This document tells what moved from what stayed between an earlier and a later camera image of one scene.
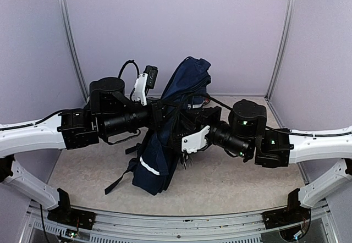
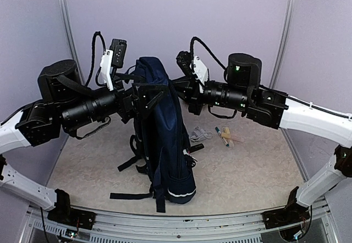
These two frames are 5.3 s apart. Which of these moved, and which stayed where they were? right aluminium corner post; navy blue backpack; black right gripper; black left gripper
Moved: navy blue backpack; black left gripper; black right gripper
Stayed: right aluminium corner post
